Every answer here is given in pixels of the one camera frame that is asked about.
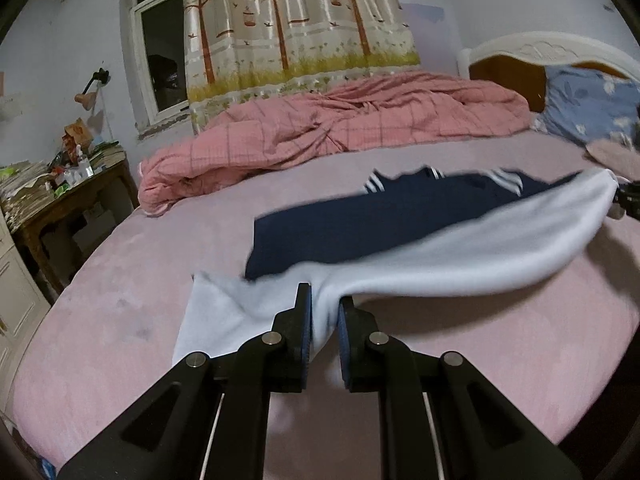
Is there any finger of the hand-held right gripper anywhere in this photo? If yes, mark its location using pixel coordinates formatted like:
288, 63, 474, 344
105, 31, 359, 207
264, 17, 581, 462
611, 182, 640, 221

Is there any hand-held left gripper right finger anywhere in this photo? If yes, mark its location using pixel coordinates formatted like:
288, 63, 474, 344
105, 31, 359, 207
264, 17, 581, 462
337, 296, 583, 480

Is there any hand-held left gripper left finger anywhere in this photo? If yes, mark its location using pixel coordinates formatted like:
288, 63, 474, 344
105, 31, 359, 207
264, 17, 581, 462
57, 282, 314, 480

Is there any white and navy striped jacket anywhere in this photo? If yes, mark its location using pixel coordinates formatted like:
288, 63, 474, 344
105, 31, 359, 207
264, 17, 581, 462
172, 165, 621, 368

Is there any pink pillow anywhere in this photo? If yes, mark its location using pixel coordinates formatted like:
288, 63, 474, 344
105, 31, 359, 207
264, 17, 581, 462
584, 139, 640, 180

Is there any blue floral pillow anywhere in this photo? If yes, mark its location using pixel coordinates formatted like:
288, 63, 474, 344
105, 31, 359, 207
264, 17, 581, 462
537, 65, 640, 148

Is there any white and wooden headboard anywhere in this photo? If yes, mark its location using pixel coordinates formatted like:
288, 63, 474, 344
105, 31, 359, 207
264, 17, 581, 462
457, 31, 640, 113

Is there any bed with pink sheet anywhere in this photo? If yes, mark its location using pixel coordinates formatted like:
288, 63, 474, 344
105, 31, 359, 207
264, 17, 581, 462
10, 132, 640, 480

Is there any pink checked quilt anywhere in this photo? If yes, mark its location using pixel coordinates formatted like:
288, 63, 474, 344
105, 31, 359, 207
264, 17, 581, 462
137, 71, 533, 218

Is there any white box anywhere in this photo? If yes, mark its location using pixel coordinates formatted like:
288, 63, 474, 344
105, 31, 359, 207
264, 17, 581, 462
71, 209, 120, 257

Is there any wooden desk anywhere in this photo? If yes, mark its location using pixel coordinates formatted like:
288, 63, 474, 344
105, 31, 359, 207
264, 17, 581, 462
10, 157, 141, 296

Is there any white cabinet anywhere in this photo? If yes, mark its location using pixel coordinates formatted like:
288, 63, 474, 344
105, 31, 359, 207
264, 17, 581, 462
0, 210, 53, 431

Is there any brown paper bag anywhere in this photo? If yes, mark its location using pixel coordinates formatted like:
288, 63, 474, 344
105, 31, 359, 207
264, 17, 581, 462
61, 117, 94, 155

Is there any tree print curtain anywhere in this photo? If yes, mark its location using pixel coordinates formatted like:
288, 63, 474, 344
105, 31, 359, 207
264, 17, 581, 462
181, 0, 420, 133

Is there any wall lamp with orange shade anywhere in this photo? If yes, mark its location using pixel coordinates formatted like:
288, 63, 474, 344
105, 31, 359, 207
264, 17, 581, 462
74, 67, 112, 112

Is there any window with white frame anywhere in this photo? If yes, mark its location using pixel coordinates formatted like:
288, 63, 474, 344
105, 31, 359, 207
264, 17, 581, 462
120, 0, 193, 131

